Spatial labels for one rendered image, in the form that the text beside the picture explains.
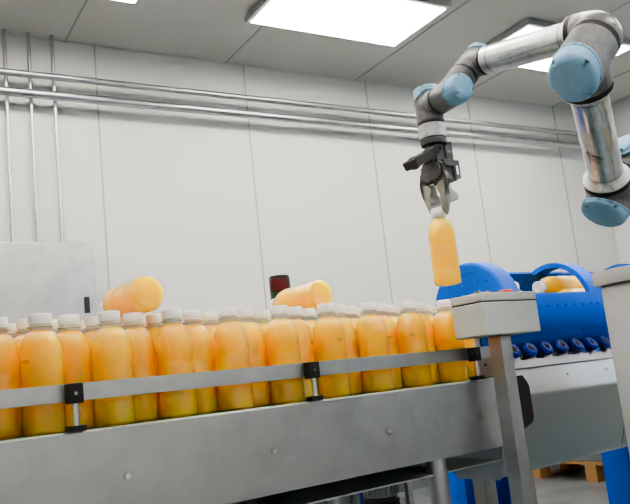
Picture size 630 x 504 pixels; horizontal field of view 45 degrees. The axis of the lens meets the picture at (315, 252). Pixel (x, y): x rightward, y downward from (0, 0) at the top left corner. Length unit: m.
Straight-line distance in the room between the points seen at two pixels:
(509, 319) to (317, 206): 4.27
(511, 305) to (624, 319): 0.40
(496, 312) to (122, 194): 3.89
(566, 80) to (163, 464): 1.17
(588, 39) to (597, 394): 1.12
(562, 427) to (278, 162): 4.02
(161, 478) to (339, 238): 4.78
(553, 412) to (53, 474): 1.45
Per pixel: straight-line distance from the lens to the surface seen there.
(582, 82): 1.81
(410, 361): 1.80
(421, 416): 1.79
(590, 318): 2.51
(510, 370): 1.90
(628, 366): 2.19
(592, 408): 2.49
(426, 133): 2.11
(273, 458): 1.54
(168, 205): 5.49
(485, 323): 1.81
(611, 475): 3.38
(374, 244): 6.25
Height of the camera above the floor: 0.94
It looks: 9 degrees up
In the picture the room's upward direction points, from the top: 6 degrees counter-clockwise
